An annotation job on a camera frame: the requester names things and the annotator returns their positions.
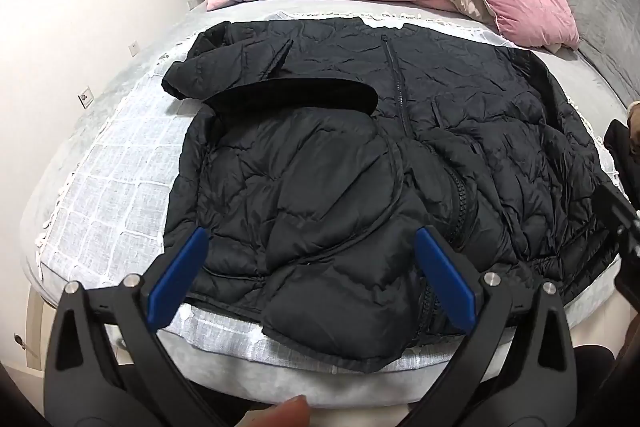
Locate person's left hand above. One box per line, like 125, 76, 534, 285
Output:
261, 396, 311, 427

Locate black quilted puffer jacket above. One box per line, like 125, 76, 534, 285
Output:
161, 18, 621, 375

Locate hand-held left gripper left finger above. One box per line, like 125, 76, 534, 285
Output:
44, 227, 226, 427

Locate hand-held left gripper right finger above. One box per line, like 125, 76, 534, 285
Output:
400, 227, 581, 427

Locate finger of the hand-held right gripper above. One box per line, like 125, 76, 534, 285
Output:
592, 183, 640, 253

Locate grey bed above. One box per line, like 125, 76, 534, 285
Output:
20, 0, 640, 408

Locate pink velvet pillow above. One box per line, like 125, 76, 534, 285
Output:
462, 0, 581, 52

